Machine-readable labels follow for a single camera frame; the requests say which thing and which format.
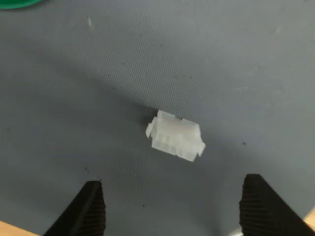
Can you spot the small white plastic terminal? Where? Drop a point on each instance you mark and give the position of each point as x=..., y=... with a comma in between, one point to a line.
x=176, y=137

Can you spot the dark grey mat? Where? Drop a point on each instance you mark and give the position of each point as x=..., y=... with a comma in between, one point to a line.
x=172, y=61

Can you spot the round green lid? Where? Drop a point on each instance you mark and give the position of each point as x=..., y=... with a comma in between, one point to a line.
x=14, y=3

